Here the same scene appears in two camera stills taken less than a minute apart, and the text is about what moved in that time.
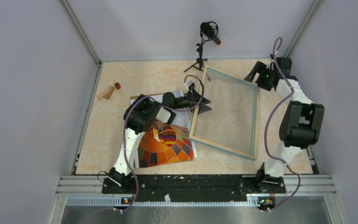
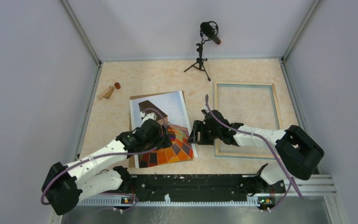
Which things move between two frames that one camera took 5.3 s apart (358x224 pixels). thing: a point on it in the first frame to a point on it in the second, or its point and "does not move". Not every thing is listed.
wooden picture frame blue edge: [253, 157] to [249, 156]
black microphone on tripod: [208, 30] does not move
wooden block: [100, 96] does not move
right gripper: [260, 68] to [198, 127]
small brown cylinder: [117, 85] does not move
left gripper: [193, 98] to [164, 141]
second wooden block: [108, 95] does not move
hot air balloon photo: [166, 143] does not move
